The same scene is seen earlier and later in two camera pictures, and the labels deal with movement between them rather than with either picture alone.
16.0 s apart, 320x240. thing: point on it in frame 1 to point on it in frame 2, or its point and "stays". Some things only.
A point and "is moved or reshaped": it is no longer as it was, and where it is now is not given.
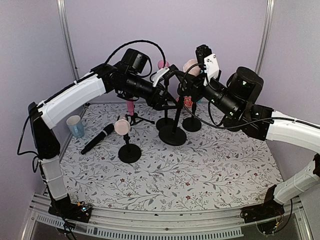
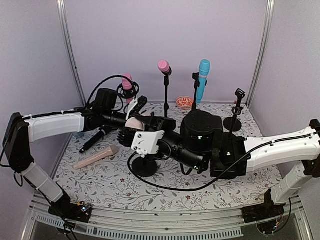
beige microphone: [195, 70] to [113, 150]
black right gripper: [194, 84] to [158, 123]
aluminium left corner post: [62, 8] stays
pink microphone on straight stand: [160, 64] stays
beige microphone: [122, 126] is moved or reshaped
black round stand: [129, 153] to [144, 167]
